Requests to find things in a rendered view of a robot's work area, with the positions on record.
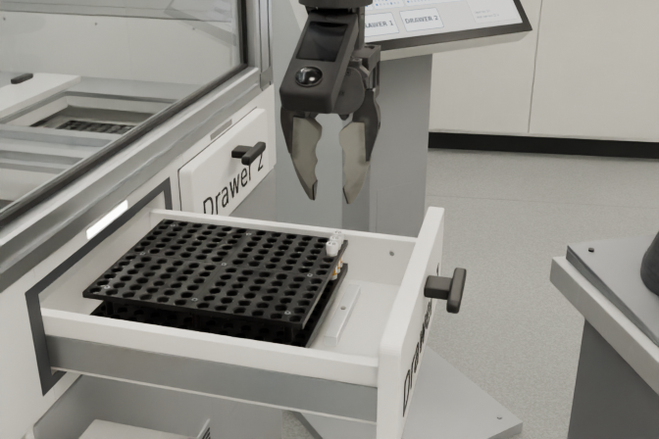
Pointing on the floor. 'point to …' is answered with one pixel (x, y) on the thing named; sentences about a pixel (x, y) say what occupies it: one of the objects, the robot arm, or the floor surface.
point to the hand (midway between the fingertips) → (329, 192)
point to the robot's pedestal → (609, 365)
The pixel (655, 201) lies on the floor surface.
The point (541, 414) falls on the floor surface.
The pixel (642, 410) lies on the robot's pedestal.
